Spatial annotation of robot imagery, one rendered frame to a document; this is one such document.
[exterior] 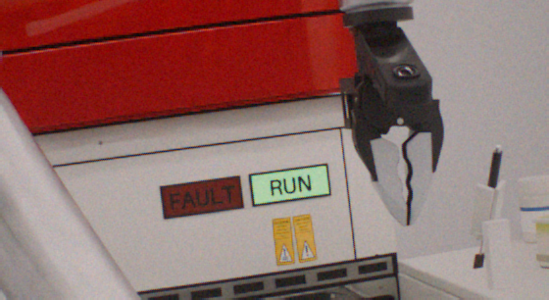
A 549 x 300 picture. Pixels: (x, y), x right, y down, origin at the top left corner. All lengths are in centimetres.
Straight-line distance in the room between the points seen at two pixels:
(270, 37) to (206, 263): 34
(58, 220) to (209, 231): 86
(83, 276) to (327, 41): 90
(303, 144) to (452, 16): 170
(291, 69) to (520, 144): 184
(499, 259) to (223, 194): 46
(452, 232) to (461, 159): 21
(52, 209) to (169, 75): 80
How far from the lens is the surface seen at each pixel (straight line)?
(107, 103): 163
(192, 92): 164
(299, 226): 172
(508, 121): 342
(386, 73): 106
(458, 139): 337
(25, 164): 86
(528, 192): 175
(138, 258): 169
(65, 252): 84
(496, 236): 143
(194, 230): 170
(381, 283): 175
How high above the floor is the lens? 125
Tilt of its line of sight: 3 degrees down
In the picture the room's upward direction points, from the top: 7 degrees counter-clockwise
